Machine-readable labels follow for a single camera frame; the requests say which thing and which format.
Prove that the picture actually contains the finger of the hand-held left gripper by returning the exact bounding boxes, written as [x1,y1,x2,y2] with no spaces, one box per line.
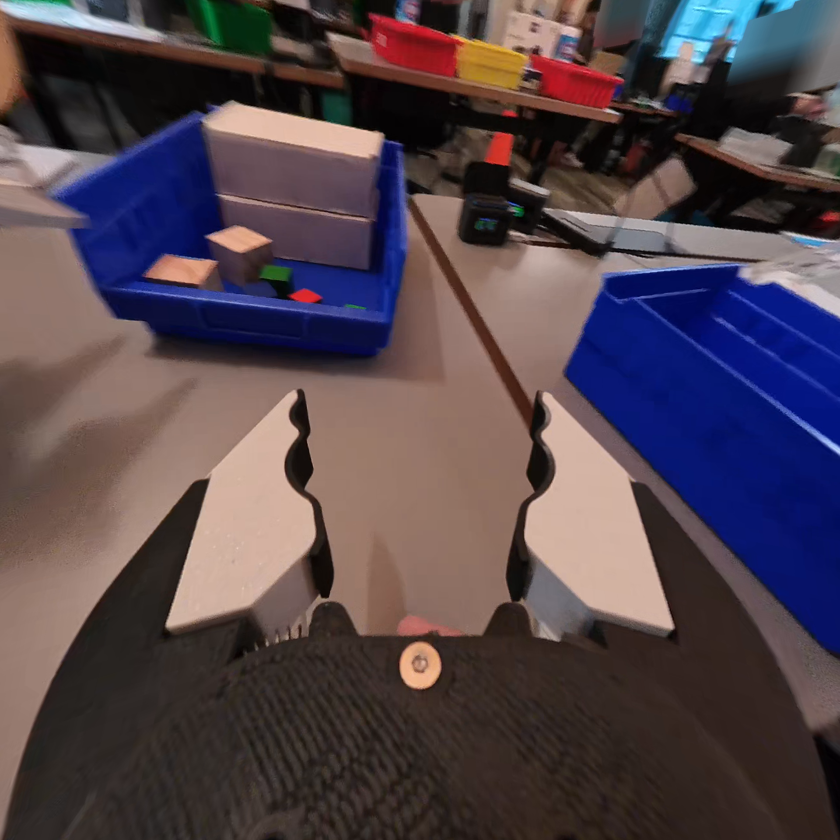
[0,184,91,231]

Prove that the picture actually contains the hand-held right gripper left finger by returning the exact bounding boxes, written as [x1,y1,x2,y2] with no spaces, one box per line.
[165,389,336,643]

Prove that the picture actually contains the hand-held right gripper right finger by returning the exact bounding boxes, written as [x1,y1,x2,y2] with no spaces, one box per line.
[505,391,677,643]

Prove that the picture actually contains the blue plastic bin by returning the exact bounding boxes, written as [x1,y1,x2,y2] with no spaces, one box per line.
[56,108,408,358]
[564,262,840,654]

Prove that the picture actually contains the grey desk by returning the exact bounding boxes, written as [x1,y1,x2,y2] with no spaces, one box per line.
[0,147,536,788]

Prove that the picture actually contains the background wooden table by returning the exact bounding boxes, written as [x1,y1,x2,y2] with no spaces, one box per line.
[676,131,840,194]
[0,10,345,91]

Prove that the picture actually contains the grey adjoining table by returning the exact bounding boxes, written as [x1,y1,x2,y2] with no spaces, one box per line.
[410,193,840,736]

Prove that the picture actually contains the black flat pad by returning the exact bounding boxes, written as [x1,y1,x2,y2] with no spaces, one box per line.
[543,209,677,257]

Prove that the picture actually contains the black box with lit display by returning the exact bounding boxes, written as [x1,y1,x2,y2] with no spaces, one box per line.
[457,193,514,247]

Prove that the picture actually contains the small black box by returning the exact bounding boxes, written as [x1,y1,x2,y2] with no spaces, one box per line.
[505,180,552,234]

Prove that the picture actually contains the white panel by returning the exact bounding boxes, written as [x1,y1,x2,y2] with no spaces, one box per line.
[617,157,698,221]

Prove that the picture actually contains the row of red yellow bins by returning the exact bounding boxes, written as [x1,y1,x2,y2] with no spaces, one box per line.
[328,33,624,127]

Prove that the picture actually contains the yellow plastic bin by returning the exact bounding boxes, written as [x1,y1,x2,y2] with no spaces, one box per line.
[456,38,530,90]

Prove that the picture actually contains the white carton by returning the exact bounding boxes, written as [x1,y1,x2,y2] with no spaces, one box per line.
[504,10,567,59]

